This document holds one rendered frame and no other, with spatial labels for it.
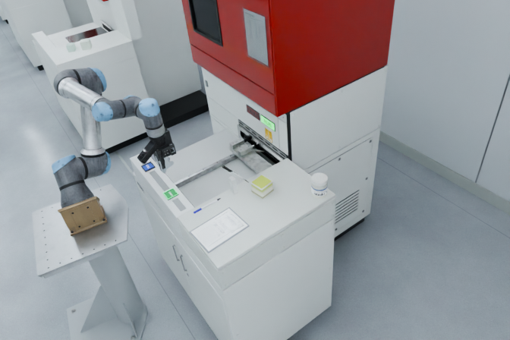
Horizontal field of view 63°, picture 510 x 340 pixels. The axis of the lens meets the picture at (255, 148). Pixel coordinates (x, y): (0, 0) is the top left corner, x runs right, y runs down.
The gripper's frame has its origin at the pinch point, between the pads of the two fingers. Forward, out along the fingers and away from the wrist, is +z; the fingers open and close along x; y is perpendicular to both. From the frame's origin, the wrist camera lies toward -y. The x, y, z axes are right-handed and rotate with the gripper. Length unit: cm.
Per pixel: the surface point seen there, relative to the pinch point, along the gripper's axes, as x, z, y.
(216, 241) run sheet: -38.7, 13.8, 2.7
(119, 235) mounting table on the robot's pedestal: 5.9, 28.7, -26.6
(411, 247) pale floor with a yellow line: -48, 111, 133
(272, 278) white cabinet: -50, 42, 20
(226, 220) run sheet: -31.5, 13.8, 12.0
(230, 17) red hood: 16, -51, 54
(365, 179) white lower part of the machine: -16, 65, 119
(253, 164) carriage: 1, 23, 48
